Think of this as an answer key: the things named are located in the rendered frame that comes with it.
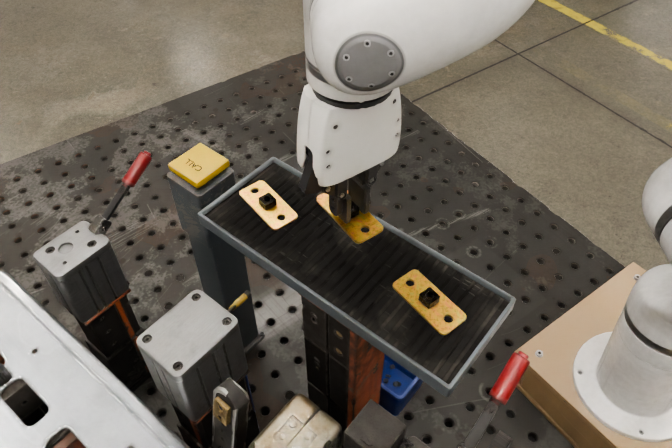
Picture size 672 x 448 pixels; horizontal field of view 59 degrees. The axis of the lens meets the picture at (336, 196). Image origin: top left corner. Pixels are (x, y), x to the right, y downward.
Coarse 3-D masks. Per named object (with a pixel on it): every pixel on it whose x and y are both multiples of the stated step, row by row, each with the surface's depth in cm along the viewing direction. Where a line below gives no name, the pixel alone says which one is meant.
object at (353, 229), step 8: (320, 200) 69; (328, 200) 69; (328, 208) 68; (352, 208) 67; (336, 216) 67; (352, 216) 67; (360, 216) 67; (368, 216) 67; (344, 224) 66; (352, 224) 66; (360, 224) 66; (368, 224) 66; (376, 224) 66; (352, 232) 65; (360, 232) 65; (368, 232) 65; (376, 232) 65; (360, 240) 65
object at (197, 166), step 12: (180, 156) 83; (192, 156) 83; (204, 156) 83; (216, 156) 83; (180, 168) 81; (192, 168) 81; (204, 168) 81; (216, 168) 81; (192, 180) 80; (204, 180) 80
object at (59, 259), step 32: (64, 256) 83; (96, 256) 85; (64, 288) 83; (96, 288) 88; (128, 288) 94; (96, 320) 92; (128, 320) 98; (96, 352) 100; (128, 352) 101; (128, 384) 106
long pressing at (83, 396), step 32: (0, 288) 87; (0, 320) 83; (32, 320) 83; (0, 352) 80; (64, 352) 80; (32, 384) 77; (64, 384) 77; (96, 384) 77; (0, 416) 74; (64, 416) 74; (96, 416) 74; (128, 416) 74
